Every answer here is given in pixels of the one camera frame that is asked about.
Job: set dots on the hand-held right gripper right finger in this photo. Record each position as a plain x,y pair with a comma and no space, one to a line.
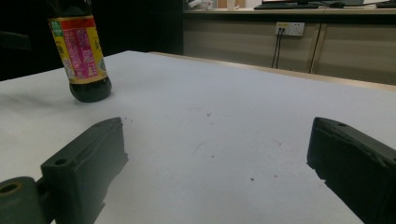
358,168

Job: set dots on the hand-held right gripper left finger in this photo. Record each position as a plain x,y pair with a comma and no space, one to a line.
84,165

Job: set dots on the dark soy sauce bottle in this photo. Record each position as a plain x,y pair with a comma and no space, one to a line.
81,53

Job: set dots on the white table sheet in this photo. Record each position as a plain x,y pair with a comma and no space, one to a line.
218,118

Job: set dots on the black curtain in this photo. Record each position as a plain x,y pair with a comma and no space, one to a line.
140,25

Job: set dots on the black computer mouse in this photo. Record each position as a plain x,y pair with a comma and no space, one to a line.
336,4

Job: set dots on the black keyboard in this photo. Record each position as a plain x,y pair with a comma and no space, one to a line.
285,6

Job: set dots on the wooden counter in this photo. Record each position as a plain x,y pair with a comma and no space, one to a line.
249,11

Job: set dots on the white wall socket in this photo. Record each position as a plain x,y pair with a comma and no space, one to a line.
290,28

